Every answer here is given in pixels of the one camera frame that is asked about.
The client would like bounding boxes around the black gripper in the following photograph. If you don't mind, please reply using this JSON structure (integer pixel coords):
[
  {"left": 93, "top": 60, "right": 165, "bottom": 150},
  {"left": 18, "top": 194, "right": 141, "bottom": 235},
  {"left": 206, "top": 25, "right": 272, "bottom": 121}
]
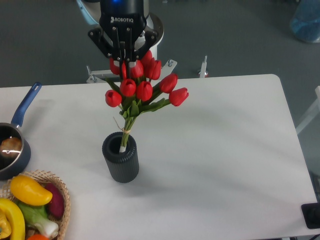
[{"left": 87, "top": 0, "right": 158, "bottom": 80}]

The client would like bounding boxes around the red tulip bouquet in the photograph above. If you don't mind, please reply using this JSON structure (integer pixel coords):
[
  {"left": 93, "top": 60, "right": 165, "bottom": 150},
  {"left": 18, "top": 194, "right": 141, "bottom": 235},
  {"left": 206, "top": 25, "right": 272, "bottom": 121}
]
[{"left": 105, "top": 51, "right": 189, "bottom": 153}]

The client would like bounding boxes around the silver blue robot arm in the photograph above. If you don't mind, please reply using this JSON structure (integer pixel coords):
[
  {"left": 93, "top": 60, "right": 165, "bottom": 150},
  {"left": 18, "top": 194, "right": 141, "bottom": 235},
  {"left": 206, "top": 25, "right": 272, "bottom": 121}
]
[{"left": 77, "top": 0, "right": 163, "bottom": 74}]

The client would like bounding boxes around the dark grey ribbed vase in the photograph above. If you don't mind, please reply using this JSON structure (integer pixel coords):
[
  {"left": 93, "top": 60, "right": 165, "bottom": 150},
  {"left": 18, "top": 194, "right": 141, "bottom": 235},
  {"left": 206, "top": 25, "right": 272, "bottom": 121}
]
[{"left": 102, "top": 132, "right": 140, "bottom": 183}]

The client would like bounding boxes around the woven wicker basket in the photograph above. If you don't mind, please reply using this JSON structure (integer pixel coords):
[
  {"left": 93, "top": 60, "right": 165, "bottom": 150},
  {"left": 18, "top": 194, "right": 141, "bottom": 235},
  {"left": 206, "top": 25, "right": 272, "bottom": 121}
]
[{"left": 0, "top": 169, "right": 71, "bottom": 240}]

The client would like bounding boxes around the blue plastic bag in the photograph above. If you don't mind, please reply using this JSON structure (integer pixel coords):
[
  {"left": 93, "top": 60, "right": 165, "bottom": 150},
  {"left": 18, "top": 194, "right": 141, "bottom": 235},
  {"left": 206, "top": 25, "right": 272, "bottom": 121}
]
[{"left": 289, "top": 0, "right": 320, "bottom": 43}]

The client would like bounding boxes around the purple sweet potato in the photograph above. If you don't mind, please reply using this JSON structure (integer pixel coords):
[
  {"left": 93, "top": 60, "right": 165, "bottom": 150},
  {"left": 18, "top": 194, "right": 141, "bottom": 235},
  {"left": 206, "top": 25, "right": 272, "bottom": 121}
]
[{"left": 45, "top": 182, "right": 65, "bottom": 219}]

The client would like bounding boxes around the yellow mango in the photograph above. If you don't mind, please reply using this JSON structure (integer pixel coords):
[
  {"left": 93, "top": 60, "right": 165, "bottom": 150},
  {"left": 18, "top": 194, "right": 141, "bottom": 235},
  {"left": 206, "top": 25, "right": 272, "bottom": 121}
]
[{"left": 10, "top": 175, "right": 53, "bottom": 206}]

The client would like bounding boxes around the green white leek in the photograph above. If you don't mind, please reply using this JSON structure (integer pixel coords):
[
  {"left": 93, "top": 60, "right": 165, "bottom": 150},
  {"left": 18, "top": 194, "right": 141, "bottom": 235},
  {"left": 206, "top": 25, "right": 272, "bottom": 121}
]
[{"left": 17, "top": 201, "right": 59, "bottom": 240}]

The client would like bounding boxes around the yellow bell pepper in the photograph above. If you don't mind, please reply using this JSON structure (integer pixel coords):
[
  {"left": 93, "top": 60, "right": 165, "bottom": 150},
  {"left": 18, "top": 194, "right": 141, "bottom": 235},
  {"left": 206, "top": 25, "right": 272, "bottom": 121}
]
[{"left": 0, "top": 198, "right": 26, "bottom": 240}]

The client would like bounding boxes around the orange fruit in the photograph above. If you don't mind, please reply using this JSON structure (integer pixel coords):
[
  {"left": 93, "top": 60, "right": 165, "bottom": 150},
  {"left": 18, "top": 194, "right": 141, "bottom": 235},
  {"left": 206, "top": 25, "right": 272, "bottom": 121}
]
[{"left": 27, "top": 234, "right": 50, "bottom": 240}]

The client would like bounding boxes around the black device at table edge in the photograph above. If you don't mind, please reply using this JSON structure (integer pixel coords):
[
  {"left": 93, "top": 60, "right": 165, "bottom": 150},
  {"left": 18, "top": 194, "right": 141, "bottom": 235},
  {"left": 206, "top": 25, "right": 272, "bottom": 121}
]
[{"left": 301, "top": 202, "right": 320, "bottom": 229}]

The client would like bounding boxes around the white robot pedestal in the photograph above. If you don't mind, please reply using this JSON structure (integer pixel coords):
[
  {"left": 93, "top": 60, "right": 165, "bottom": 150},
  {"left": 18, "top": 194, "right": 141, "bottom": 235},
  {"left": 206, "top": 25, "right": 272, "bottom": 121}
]
[{"left": 86, "top": 13, "right": 210, "bottom": 84}]

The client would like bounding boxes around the blue handled saucepan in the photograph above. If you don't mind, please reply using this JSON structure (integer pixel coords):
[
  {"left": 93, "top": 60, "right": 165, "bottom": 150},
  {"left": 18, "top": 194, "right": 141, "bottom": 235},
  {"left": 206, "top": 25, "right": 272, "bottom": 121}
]
[{"left": 0, "top": 82, "right": 42, "bottom": 181}]

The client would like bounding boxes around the white frame at right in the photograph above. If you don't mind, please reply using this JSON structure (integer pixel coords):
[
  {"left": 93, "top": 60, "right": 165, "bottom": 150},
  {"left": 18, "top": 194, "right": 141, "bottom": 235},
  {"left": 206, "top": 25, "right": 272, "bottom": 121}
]
[{"left": 295, "top": 86, "right": 320, "bottom": 135}]

